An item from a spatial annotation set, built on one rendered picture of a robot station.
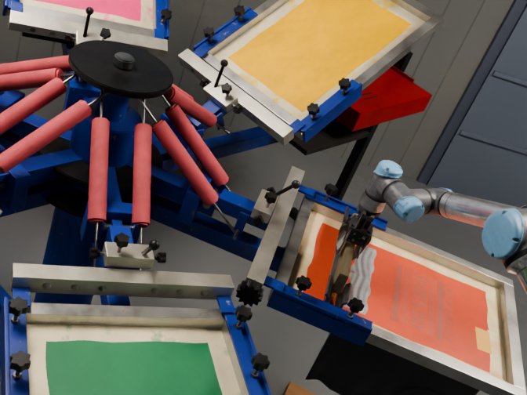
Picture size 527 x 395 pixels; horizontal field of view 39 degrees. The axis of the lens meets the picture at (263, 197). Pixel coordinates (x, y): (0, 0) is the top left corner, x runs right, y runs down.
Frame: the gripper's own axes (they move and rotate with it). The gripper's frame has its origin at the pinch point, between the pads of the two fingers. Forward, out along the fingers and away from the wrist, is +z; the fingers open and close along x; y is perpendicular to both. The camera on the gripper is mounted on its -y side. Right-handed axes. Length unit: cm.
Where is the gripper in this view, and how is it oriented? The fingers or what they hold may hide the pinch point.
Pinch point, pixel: (346, 252)
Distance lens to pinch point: 236.0
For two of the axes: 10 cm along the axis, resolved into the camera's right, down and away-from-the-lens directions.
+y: -2.2, 4.9, -8.5
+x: 9.2, 3.9, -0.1
